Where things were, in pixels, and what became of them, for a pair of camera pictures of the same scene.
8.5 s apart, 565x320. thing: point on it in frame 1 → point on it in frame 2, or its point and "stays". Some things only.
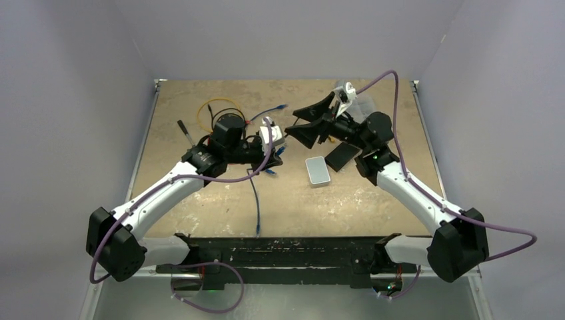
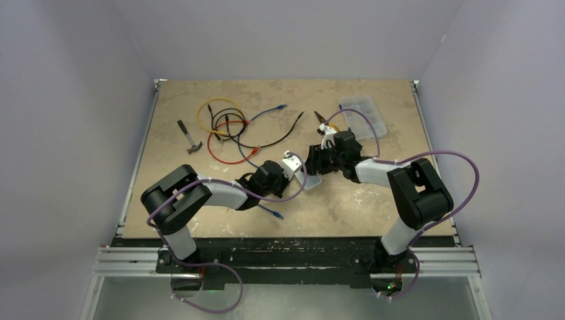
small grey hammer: [182, 127] stays
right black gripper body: [344, 129] → [328, 159]
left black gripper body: [248, 153] → [278, 187]
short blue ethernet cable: [278, 152] → [274, 213]
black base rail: [290, 260] stays
